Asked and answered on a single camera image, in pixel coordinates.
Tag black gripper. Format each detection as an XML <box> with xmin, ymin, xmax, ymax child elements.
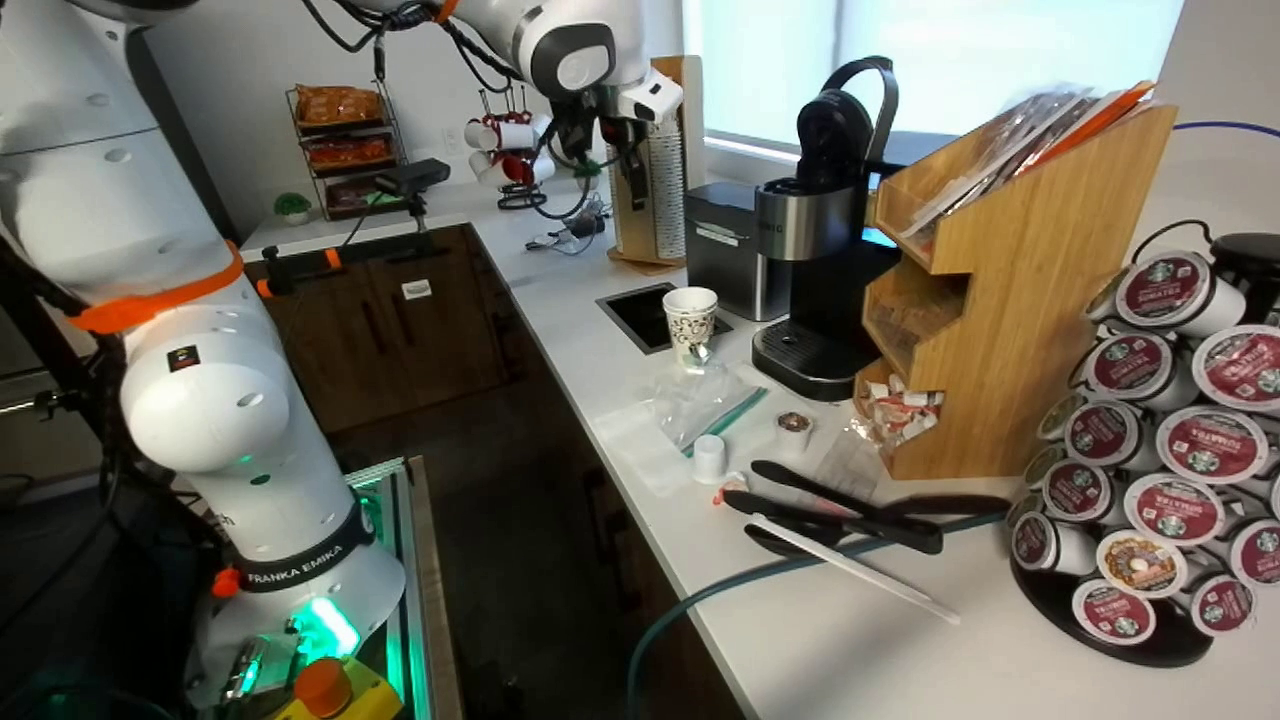
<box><xmin>541</xmin><ymin>78</ymin><xmax>661</xmax><ymax>217</ymax></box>

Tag silver bin lid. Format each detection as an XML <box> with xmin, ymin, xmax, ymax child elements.
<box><xmin>686</xmin><ymin>177</ymin><xmax>768</xmax><ymax>218</ymax></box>

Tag robot base green light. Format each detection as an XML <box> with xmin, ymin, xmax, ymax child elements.
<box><xmin>186</xmin><ymin>452</ymin><xmax>434</xmax><ymax>720</ymax></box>

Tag silver steel bin body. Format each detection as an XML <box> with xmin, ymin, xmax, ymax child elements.
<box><xmin>686</xmin><ymin>177</ymin><xmax>794</xmax><ymax>327</ymax></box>

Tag coffee pod brown lid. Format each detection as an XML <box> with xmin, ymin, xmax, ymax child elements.
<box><xmin>773</xmin><ymin>407</ymin><xmax>819</xmax><ymax>469</ymax></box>

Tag red lid coffee pod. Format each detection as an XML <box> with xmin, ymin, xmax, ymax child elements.
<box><xmin>1069</xmin><ymin>571</ymin><xmax>1164</xmax><ymax>652</ymax></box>
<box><xmin>1190</xmin><ymin>319</ymin><xmax>1280</xmax><ymax>421</ymax></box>
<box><xmin>1060</xmin><ymin>397</ymin><xmax>1159</xmax><ymax>476</ymax></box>
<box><xmin>1225</xmin><ymin>516</ymin><xmax>1280</xmax><ymax>590</ymax></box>
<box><xmin>1122</xmin><ymin>469</ymin><xmax>1232</xmax><ymax>552</ymax></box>
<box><xmin>1185</xmin><ymin>567</ymin><xmax>1259</xmax><ymax>642</ymax></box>
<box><xmin>1152</xmin><ymin>402</ymin><xmax>1275</xmax><ymax>490</ymax></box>
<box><xmin>1076</xmin><ymin>327</ymin><xmax>1200</xmax><ymax>411</ymax></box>
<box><xmin>1005</xmin><ymin>507</ymin><xmax>1099</xmax><ymax>578</ymax></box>
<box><xmin>1109</xmin><ymin>248</ymin><xmax>1251</xmax><ymax>338</ymax></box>
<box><xmin>1036</xmin><ymin>452</ymin><xmax>1123</xmax><ymax>529</ymax></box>

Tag tan lid coffee pod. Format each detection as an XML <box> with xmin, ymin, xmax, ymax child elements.
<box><xmin>1094</xmin><ymin>525</ymin><xmax>1195</xmax><ymax>605</ymax></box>

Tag wooden cup dispenser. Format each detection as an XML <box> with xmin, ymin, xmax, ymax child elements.
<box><xmin>610</xmin><ymin>52</ymin><xmax>707</xmax><ymax>270</ymax></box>

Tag white hanging mugs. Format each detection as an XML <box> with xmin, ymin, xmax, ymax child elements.
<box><xmin>459</xmin><ymin>106</ymin><xmax>544</xmax><ymax>185</ymax></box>

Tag steel framed counter trash chute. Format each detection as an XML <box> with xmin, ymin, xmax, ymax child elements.
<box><xmin>592</xmin><ymin>275</ymin><xmax>739</xmax><ymax>358</ymax></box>

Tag patterned paper cup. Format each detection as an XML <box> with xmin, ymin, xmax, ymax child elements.
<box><xmin>661</xmin><ymin>285</ymin><xmax>723</xmax><ymax>380</ymax></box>

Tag black desk device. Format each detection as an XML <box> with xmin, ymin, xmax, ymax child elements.
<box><xmin>378</xmin><ymin>154</ymin><xmax>459</xmax><ymax>206</ymax></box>

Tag black silver coffee machine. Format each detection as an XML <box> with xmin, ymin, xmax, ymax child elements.
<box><xmin>747</xmin><ymin>52</ymin><xmax>928</xmax><ymax>402</ymax></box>

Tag clear plastic bag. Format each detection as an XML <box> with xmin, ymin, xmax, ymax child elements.
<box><xmin>637</xmin><ymin>362</ymin><xmax>778</xmax><ymax>458</ymax></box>

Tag dark wood cabinet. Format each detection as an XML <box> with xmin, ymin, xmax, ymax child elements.
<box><xmin>248</xmin><ymin>218</ymin><xmax>541</xmax><ymax>440</ymax></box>

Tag small white creamer cup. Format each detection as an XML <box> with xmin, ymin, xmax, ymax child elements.
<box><xmin>688</xmin><ymin>432</ymin><xmax>733</xmax><ymax>487</ymax></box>

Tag silver foil packets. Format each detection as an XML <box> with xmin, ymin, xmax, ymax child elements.
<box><xmin>902</xmin><ymin>84</ymin><xmax>1103</xmax><ymax>238</ymax></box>

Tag pile of creamer cups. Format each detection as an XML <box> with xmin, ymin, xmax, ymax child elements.
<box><xmin>853</xmin><ymin>371</ymin><xmax>949</xmax><ymax>452</ymax></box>

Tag black tool red tip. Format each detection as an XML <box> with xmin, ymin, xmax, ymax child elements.
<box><xmin>716</xmin><ymin>483</ymin><xmax>949</xmax><ymax>559</ymax></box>

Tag wooden condiment organizer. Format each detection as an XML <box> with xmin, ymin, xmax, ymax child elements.
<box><xmin>853</xmin><ymin>101</ymin><xmax>1182</xmax><ymax>483</ymax></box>

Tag black white flat strip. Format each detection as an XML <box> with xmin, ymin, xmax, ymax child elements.
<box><xmin>739</xmin><ymin>519</ymin><xmax>963</xmax><ymax>626</ymax></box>

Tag orange packets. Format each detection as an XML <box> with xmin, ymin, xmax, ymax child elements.
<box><xmin>1010</xmin><ymin>77</ymin><xmax>1159</xmax><ymax>185</ymax></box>

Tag orange emergency stop button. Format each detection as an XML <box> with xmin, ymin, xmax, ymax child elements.
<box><xmin>268</xmin><ymin>657</ymin><xmax>409</xmax><ymax>720</ymax></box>

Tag black coffee pod carousel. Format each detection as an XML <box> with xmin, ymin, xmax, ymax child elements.
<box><xmin>1005</xmin><ymin>217</ymin><xmax>1280</xmax><ymax>672</ymax></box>

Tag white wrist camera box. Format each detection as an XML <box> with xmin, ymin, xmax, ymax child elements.
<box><xmin>611</xmin><ymin>66</ymin><xmax>688</xmax><ymax>134</ymax></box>

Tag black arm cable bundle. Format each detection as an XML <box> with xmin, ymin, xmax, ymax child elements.
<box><xmin>301</xmin><ymin>0</ymin><xmax>541</xmax><ymax>88</ymax></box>

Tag wire snack rack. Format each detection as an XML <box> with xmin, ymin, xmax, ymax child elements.
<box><xmin>279</xmin><ymin>78</ymin><xmax>409</xmax><ymax>218</ymax></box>

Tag long dark cable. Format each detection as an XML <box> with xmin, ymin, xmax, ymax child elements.
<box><xmin>619</xmin><ymin>507</ymin><xmax>1020</xmax><ymax>720</ymax></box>

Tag blue cable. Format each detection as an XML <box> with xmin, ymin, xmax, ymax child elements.
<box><xmin>1173</xmin><ymin>117</ymin><xmax>1280</xmax><ymax>142</ymax></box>

